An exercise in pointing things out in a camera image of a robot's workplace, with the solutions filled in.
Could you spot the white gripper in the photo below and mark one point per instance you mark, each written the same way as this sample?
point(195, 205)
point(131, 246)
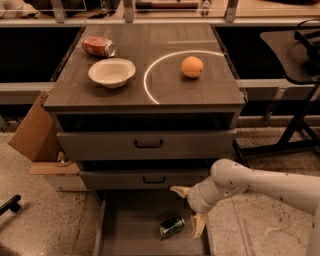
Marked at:
point(194, 200)

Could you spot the green soda can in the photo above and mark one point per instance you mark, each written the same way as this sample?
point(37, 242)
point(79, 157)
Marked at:
point(171, 226)

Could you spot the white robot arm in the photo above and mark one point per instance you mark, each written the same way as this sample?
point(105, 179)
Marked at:
point(228, 177)

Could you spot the bottom open drawer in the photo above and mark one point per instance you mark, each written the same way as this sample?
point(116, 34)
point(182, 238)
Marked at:
point(129, 225)

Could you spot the top grey drawer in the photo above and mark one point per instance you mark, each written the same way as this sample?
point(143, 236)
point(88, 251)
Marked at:
point(146, 145)

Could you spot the grey drawer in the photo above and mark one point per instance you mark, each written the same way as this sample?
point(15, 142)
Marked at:
point(142, 179)
point(146, 145)

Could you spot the middle grey drawer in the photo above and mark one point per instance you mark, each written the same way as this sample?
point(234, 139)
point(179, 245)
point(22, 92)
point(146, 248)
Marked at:
point(142, 179)

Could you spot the grey drawer cabinet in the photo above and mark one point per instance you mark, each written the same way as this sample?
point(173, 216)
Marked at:
point(159, 97)

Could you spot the red soda can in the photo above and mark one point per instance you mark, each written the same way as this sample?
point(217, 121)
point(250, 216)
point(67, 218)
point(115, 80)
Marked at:
point(99, 46)

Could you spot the orange fruit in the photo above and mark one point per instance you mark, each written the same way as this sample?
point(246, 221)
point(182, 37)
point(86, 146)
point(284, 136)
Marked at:
point(192, 67)

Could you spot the white paper bowl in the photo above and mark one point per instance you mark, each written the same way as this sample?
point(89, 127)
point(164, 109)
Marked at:
point(112, 73)

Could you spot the brown cardboard box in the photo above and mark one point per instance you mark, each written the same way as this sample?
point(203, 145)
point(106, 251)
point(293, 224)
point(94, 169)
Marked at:
point(36, 139)

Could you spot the black chair leg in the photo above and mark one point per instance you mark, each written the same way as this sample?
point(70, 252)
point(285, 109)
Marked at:
point(12, 205)

